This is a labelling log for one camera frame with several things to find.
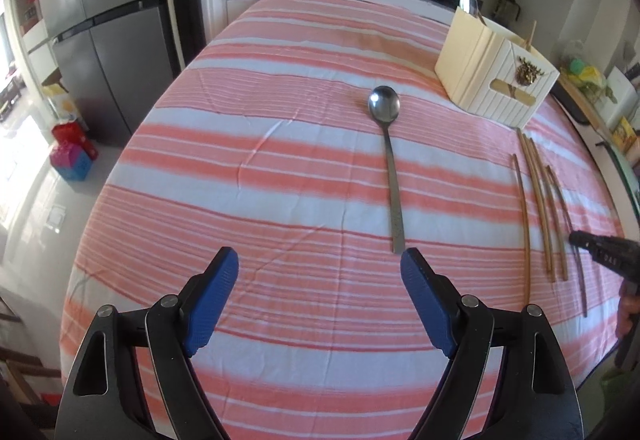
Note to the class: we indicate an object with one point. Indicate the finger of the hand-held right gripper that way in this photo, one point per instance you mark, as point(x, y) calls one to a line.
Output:
point(605, 255)

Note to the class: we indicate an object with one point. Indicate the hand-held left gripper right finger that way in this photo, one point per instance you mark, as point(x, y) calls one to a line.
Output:
point(430, 300)

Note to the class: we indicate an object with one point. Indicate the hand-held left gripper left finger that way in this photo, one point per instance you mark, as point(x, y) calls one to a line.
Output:
point(210, 300)

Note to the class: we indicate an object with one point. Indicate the steel spoon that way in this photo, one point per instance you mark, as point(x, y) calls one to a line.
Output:
point(468, 1)
point(384, 103)

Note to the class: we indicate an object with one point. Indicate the cream utensil holder box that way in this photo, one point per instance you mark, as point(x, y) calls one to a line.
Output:
point(480, 70)

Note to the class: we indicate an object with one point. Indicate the person's right hand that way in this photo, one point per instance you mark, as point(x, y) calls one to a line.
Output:
point(629, 315)

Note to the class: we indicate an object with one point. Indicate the green cutting board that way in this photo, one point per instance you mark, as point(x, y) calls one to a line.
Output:
point(631, 180)

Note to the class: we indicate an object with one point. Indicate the pink striped tablecloth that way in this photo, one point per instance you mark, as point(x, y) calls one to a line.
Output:
point(250, 170)

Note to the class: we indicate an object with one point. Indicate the wooden cutting board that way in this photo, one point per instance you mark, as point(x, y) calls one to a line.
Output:
point(582, 108)

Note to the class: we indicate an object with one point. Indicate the white knife block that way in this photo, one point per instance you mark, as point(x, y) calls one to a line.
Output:
point(625, 93)

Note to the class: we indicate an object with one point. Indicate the yellow green cloth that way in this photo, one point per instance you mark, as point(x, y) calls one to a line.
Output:
point(587, 75)

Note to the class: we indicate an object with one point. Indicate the wooden chair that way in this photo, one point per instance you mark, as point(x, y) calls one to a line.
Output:
point(25, 360)

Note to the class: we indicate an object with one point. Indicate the blue pink toy block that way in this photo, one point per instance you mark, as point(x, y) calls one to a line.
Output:
point(70, 163)

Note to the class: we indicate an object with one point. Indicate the red toy box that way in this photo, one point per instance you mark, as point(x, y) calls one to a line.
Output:
point(72, 134)

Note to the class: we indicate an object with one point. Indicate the cardboard box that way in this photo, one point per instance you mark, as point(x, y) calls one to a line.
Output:
point(62, 103)

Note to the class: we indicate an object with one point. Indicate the glass pitcher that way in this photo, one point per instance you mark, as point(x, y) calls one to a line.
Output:
point(509, 10)

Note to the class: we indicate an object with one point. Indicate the grey refrigerator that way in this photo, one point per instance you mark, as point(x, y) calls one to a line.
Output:
point(115, 45)

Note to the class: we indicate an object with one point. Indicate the white shelf unit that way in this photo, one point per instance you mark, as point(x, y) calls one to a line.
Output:
point(30, 30)

